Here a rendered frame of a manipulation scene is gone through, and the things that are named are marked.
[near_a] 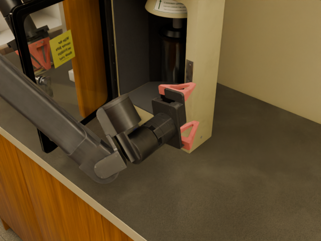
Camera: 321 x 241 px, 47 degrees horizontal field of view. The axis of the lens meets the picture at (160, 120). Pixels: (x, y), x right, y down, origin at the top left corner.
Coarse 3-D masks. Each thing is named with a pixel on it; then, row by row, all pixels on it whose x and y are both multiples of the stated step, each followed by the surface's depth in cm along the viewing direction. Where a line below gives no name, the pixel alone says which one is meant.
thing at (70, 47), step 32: (32, 0) 81; (64, 0) 89; (96, 0) 99; (32, 32) 83; (64, 32) 92; (96, 32) 103; (32, 64) 86; (64, 64) 95; (96, 64) 107; (64, 96) 99; (96, 96) 112
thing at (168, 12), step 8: (152, 0) 95; (160, 0) 93; (168, 0) 92; (152, 8) 95; (160, 8) 93; (168, 8) 92; (176, 8) 92; (184, 8) 92; (168, 16) 93; (176, 16) 93; (184, 16) 93
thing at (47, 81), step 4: (48, 76) 90; (40, 80) 90; (44, 80) 89; (48, 80) 89; (44, 84) 89; (48, 84) 90; (48, 88) 91; (48, 92) 91; (52, 92) 92; (52, 96) 93
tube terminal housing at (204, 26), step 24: (192, 0) 83; (216, 0) 88; (192, 24) 86; (216, 24) 92; (192, 48) 90; (216, 48) 96; (216, 72) 101; (192, 96) 97; (144, 120) 116; (192, 120) 102
